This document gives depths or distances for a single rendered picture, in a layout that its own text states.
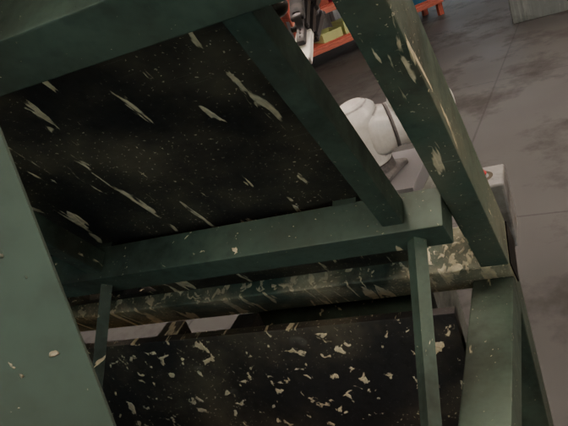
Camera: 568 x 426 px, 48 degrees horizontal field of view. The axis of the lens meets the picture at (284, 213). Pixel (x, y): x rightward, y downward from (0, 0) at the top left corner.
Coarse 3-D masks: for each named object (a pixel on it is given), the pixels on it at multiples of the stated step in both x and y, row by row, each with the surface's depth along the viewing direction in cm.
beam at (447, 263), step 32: (448, 256) 145; (512, 256) 143; (224, 288) 169; (256, 288) 165; (288, 288) 160; (320, 288) 157; (352, 288) 155; (384, 288) 154; (448, 288) 152; (96, 320) 191; (128, 320) 189; (160, 320) 187
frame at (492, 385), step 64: (256, 320) 157; (320, 320) 146; (384, 320) 138; (448, 320) 133; (512, 320) 130; (128, 384) 175; (192, 384) 167; (256, 384) 159; (320, 384) 153; (384, 384) 146; (448, 384) 141; (512, 384) 114
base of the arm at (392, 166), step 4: (392, 156) 215; (392, 160) 214; (396, 160) 218; (400, 160) 218; (404, 160) 218; (384, 164) 211; (388, 164) 212; (392, 164) 213; (396, 164) 216; (400, 164) 216; (404, 164) 217; (384, 168) 211; (388, 168) 212; (392, 168) 213; (396, 168) 214; (400, 168) 216; (384, 172) 211; (388, 172) 212; (392, 172) 212; (396, 172) 214; (388, 176) 211; (392, 176) 212
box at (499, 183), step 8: (488, 168) 164; (496, 168) 162; (504, 168) 161; (488, 176) 160; (496, 176) 158; (504, 176) 158; (496, 184) 154; (504, 184) 155; (496, 192) 155; (504, 192) 154; (496, 200) 156; (504, 200) 155; (504, 208) 156; (512, 208) 164; (504, 216) 157; (512, 216) 160; (512, 224) 158; (512, 232) 159
